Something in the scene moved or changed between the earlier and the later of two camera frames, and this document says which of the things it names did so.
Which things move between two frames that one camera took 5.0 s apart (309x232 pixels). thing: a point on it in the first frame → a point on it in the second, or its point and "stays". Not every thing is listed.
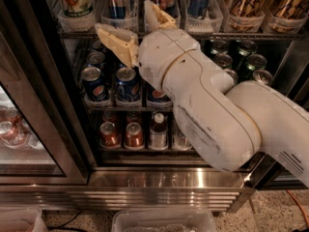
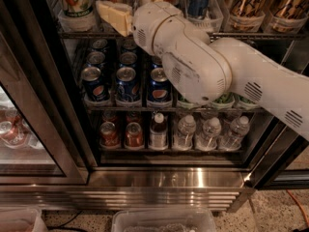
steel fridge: [80, 130] stays
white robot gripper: [165, 53] → [145, 22]
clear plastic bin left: [21, 219] stays
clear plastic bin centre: [163, 219] stays
